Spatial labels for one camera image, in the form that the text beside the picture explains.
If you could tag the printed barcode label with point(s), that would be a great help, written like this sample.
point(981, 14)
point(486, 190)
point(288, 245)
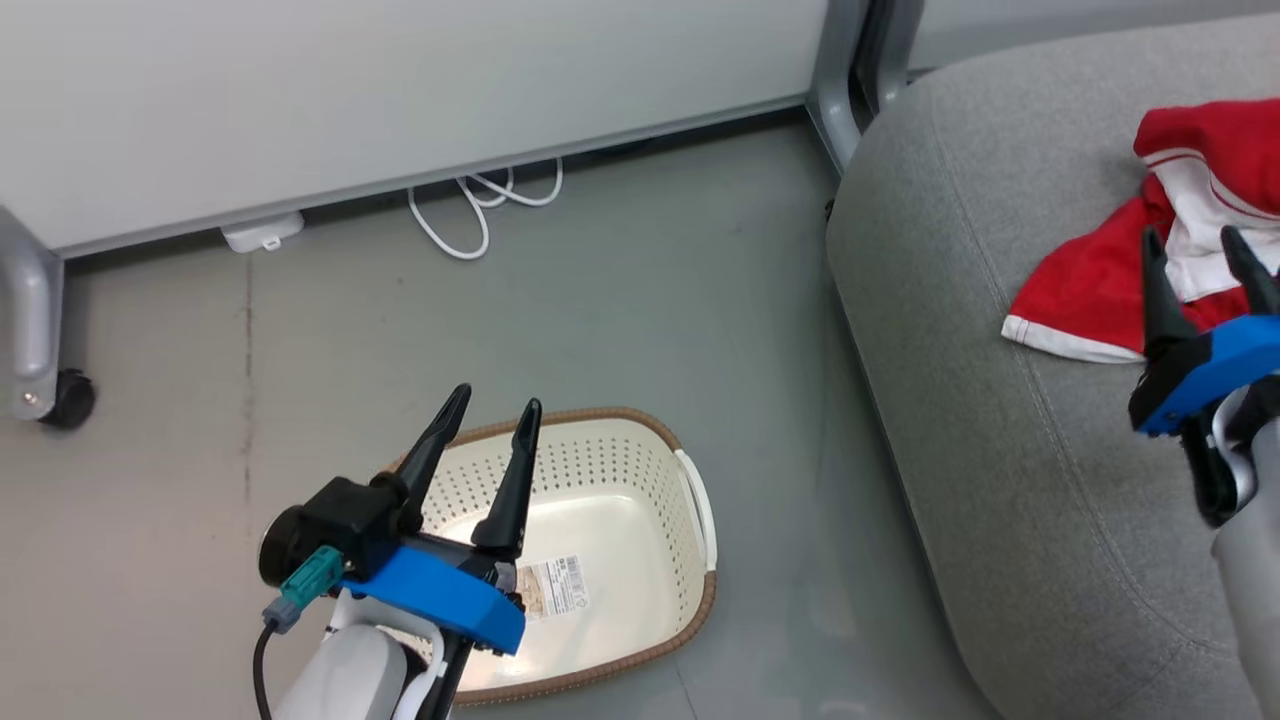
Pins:
point(553, 587)

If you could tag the grey fabric sofa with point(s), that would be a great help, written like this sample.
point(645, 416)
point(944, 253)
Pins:
point(1000, 500)

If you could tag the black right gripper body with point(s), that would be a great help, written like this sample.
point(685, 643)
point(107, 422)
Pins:
point(1210, 365)

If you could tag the white partition panel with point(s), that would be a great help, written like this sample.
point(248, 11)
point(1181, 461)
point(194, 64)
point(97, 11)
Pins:
point(400, 80)
point(1080, 25)

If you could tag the cream laundry basket brown rim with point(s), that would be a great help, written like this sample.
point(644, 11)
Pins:
point(620, 480)

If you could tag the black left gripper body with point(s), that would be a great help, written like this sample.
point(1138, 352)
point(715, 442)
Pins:
point(440, 595)

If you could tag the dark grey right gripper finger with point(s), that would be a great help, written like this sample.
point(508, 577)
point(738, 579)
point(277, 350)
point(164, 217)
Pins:
point(1258, 285)
point(1165, 310)

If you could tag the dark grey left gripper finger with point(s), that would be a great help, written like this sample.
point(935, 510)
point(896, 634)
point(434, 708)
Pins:
point(432, 460)
point(510, 500)

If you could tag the red and white clothing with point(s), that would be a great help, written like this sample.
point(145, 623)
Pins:
point(1080, 290)

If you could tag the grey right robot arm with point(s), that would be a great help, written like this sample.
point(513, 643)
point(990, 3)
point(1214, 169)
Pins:
point(1250, 600)

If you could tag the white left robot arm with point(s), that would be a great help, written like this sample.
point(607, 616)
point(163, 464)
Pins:
point(350, 675)

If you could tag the black caster wheel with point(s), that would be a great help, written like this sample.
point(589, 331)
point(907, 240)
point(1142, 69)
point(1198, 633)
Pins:
point(70, 400)

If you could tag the grey partition frame post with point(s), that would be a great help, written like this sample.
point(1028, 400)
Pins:
point(835, 90)
point(30, 320)
point(892, 50)

